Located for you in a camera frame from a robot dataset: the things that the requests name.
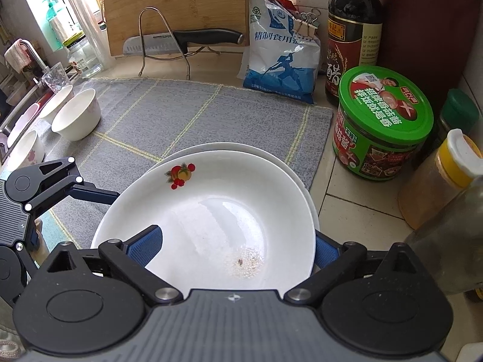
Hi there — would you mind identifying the clear glass mug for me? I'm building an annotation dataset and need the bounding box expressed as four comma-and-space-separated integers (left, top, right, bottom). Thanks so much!
41, 62, 72, 93

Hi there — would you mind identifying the white pink flower bowl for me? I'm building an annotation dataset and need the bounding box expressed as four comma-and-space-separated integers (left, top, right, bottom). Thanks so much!
3, 130, 46, 174
51, 88, 102, 142

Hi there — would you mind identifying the grey checked mat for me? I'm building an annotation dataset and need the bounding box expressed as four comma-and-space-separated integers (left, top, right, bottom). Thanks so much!
36, 77, 334, 242

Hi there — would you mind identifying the green lidded sauce jar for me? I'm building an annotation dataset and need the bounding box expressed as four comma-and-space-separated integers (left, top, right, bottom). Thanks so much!
332, 66, 434, 182

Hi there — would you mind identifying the black handled kitchen knife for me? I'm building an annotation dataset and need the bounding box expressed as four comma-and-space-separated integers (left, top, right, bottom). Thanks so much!
123, 28, 246, 57

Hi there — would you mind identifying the yellow lid spice jar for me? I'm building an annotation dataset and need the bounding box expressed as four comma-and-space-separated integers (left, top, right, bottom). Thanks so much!
398, 128, 483, 231

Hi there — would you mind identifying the white blue salt bag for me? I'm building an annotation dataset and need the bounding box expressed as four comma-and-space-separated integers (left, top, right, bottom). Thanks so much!
237, 0, 322, 106

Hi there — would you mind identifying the metal binder clip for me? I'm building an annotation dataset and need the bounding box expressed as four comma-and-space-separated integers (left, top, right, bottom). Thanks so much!
305, 8, 321, 40
292, 11, 308, 39

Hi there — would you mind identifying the dark red knife block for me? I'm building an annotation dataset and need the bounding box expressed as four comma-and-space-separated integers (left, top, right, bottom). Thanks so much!
377, 0, 483, 95

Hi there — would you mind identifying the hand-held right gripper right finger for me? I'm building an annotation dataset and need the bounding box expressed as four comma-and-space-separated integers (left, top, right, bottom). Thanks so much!
284, 230, 431, 306

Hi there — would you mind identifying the green dish soap bottle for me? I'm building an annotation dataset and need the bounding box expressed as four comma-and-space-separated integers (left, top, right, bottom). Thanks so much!
41, 0, 76, 50

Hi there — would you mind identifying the green lid spice jar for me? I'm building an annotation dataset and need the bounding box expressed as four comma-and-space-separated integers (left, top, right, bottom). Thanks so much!
411, 88, 481, 170

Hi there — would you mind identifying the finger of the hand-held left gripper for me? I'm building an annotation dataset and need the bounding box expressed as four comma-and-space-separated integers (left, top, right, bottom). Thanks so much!
16, 212, 43, 273
24, 156, 120, 212

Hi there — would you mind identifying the plain white bowl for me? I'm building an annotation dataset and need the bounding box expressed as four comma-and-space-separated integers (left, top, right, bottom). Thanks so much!
38, 85, 74, 125

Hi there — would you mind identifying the metal sink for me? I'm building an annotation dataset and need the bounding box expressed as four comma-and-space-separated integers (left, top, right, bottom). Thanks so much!
0, 79, 53, 159

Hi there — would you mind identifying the dark vinegar bottle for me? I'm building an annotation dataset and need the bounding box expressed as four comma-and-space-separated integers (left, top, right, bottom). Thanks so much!
325, 0, 383, 108

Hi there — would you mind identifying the pink cloth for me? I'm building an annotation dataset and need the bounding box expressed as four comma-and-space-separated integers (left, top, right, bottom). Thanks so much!
4, 41, 33, 72

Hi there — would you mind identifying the short clear plastic cup sleeve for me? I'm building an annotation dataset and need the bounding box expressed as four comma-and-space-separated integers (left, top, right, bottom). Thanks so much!
49, 15, 76, 46

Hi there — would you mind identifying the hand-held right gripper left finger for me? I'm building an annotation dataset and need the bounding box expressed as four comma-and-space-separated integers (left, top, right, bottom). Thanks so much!
37, 225, 181, 307

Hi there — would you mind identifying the metal wire rack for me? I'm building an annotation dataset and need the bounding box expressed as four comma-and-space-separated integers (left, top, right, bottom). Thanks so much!
138, 7, 223, 81

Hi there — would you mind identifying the metal faucet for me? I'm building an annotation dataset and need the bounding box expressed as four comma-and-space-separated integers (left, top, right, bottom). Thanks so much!
17, 40, 51, 80

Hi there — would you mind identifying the white fruit print plate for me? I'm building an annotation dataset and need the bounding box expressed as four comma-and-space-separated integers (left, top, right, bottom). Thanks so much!
160, 142, 321, 232

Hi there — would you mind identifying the tall clear plastic cup sleeve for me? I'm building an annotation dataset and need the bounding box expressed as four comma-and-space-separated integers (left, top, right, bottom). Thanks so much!
66, 0, 110, 69

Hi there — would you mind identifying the glass jar with dark lid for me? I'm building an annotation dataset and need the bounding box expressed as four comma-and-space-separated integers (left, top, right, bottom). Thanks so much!
66, 32, 104, 78

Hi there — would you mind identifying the bamboo cutting board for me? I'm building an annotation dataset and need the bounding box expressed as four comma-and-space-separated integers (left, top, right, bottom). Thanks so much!
102, 0, 250, 59

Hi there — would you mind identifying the white plate with grain specks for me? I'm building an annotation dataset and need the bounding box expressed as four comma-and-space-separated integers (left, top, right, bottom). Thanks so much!
91, 150, 317, 292

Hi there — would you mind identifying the red cap glass bottle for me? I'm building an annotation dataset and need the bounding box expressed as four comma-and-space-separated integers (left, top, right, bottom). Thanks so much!
402, 173, 483, 298

